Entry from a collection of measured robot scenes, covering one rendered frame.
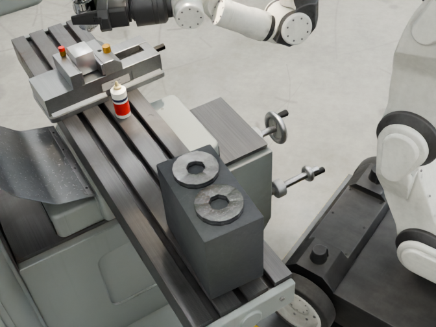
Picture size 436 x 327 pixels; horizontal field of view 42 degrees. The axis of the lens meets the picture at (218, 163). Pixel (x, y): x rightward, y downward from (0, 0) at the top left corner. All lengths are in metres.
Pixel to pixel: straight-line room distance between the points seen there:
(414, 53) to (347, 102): 1.86
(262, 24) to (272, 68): 1.84
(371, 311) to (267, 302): 0.46
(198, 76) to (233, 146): 1.51
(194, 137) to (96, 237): 0.39
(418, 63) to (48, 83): 0.94
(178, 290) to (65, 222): 0.46
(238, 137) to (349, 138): 1.15
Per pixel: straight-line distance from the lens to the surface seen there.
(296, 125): 2.86
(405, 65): 1.22
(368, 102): 3.04
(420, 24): 1.13
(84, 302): 1.77
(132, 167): 1.40
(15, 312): 1.60
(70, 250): 1.58
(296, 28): 1.39
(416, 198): 1.44
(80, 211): 1.51
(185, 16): 1.30
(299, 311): 1.65
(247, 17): 1.37
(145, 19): 1.32
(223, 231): 1.00
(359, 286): 1.59
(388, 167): 1.34
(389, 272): 1.63
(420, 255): 1.50
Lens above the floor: 1.89
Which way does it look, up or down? 45 degrees down
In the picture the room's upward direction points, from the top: 4 degrees counter-clockwise
